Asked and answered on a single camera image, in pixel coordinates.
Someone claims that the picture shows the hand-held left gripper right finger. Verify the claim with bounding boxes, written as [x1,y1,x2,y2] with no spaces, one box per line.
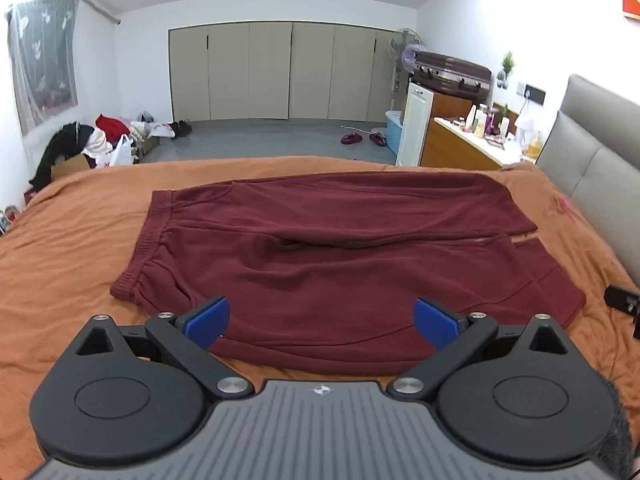
[386,297,576,403]

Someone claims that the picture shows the orange bed sheet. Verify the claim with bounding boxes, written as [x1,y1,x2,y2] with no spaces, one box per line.
[0,156,640,480]

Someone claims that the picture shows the grey patterned curtain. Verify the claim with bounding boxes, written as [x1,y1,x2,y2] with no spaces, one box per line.
[6,0,81,137]

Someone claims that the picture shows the wooden dresser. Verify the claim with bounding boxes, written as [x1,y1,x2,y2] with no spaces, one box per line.
[420,91,538,171]

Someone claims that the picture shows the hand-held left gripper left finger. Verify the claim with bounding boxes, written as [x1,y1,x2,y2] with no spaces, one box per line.
[65,296,255,402]

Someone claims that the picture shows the maroon pants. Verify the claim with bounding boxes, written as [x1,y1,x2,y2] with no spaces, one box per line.
[110,172,587,375]

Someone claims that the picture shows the pile of clothes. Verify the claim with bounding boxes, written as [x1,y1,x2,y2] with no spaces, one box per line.
[82,112,176,166]

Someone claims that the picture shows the white plastic bag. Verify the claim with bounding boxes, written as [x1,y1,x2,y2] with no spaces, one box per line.
[107,134,135,167]

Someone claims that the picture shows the beige built-in wardrobe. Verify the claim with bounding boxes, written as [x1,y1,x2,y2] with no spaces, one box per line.
[167,21,416,123]

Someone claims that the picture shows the black wall outlet panel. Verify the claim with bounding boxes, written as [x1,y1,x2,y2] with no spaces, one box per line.
[515,81,547,106]

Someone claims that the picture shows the person's fuzzy clothing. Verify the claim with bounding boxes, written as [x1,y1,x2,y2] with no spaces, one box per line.
[597,375,640,480]

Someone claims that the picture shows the standing fan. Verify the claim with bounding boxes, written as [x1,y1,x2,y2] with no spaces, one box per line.
[387,27,422,111]

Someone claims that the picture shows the pair of sneakers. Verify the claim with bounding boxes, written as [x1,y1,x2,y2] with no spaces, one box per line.
[0,205,22,234]

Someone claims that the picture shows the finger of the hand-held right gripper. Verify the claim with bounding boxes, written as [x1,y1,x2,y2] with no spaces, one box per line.
[604,285,640,339]

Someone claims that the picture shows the grey padded headboard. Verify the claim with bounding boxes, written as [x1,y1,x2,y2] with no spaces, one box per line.
[535,74,640,286]

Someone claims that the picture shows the blue plastic bin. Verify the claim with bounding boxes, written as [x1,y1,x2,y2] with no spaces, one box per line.
[385,109,405,153]

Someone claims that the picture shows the dark purple suitcase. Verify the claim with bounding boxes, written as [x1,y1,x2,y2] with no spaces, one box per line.
[407,50,493,95]

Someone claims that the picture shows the cardboard box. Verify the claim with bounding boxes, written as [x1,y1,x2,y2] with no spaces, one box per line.
[50,154,92,180]

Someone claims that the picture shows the white cabinet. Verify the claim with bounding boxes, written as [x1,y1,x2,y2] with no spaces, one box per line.
[397,82,435,167]

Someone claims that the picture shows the black jacket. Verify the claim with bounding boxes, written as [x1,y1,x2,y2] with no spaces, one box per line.
[29,122,96,192]

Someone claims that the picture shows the tall green potted plant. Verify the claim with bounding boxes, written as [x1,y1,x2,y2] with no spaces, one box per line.
[500,51,517,88]

